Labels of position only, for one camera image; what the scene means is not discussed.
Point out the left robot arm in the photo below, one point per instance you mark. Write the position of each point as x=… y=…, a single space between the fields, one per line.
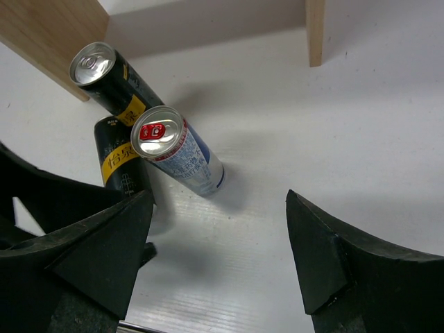
x=58 y=204

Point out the silver light-blue energy can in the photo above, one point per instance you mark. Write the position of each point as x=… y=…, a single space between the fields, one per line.
x=163 y=137

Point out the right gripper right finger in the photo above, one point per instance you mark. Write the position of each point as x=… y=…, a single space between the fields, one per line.
x=352 y=281

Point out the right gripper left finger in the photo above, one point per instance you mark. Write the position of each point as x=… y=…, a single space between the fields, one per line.
x=79 y=278

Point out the black yellow can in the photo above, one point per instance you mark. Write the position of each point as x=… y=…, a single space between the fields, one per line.
x=106 y=76
x=122 y=169

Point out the wooden two-tier shelf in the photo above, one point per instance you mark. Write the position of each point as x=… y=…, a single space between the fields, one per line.
x=48 y=34

